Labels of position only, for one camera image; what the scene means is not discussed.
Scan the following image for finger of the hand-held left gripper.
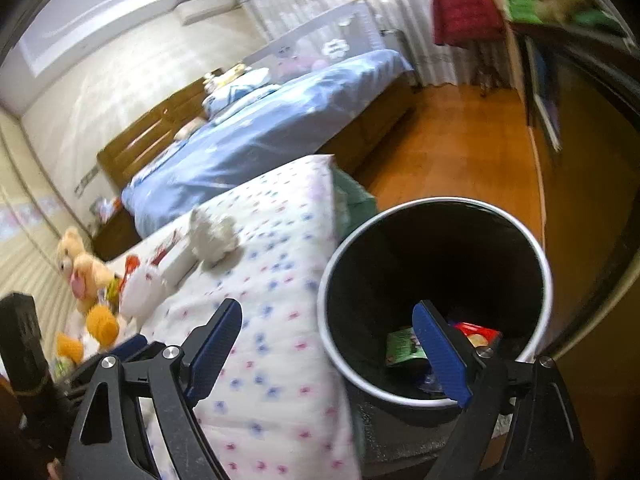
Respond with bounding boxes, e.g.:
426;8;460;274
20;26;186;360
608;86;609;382
107;334;148;362

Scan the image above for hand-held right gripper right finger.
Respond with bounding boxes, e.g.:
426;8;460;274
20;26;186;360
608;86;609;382
411;300;598;480

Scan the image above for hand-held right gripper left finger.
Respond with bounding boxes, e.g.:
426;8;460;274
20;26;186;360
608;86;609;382
62;298;244;480

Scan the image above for black trash bin white rim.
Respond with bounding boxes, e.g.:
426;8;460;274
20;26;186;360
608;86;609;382
317;197;553;428

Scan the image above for orange foam fruit net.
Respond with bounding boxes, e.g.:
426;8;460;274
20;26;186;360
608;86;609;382
85;305;121;350
56;332;84;364

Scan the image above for green snack packet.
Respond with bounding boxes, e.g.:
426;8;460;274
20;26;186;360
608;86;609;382
385;326;431;367

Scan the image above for red snack packet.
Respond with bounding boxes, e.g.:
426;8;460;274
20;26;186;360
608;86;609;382
452;322;502;351

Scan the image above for tan teddy bear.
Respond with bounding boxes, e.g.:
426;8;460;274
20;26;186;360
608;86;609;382
56;227;117;311

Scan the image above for floral white blanket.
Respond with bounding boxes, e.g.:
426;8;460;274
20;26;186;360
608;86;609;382
75;154;363;480

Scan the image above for cream sliding wardrobe doors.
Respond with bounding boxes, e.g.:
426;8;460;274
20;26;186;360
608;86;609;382
0;110;101;311

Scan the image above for wooden nightstand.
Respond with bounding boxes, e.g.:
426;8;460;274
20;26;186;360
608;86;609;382
91;200;143;262

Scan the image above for crumpled white tissue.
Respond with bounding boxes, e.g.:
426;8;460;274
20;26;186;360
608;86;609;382
189;208;241;263

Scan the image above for clutter on nightstand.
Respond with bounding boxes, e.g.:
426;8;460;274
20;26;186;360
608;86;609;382
90;197;123;223

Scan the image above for green cloth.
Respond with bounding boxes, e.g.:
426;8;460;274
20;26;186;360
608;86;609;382
332;167;378;241

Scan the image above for wooden cabinet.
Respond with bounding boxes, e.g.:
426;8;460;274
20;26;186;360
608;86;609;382
502;20;631;341

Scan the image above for wooden bed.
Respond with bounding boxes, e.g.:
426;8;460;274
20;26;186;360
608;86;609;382
96;49;418;241

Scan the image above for small pink pillow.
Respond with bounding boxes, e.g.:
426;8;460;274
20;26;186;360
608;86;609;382
175;120;206;141

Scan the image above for blue quilt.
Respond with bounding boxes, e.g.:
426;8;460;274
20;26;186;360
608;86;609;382
121;49;415;240

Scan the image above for folded blue white bedding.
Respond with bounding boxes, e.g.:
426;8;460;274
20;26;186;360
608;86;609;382
202;67;283;121

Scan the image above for yellow plush toy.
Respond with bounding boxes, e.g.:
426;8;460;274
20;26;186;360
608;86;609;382
202;66;251;92

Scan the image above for white air conditioner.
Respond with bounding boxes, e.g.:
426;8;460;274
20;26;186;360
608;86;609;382
177;0;241;26

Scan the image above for red quilted jacket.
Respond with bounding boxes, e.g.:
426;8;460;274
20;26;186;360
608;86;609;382
432;0;506;48

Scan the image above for wall sockets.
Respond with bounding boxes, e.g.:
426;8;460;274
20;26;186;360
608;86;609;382
75;165;101;196

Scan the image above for grey mesh bed rail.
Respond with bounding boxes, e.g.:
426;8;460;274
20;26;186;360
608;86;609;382
245;0;381;81

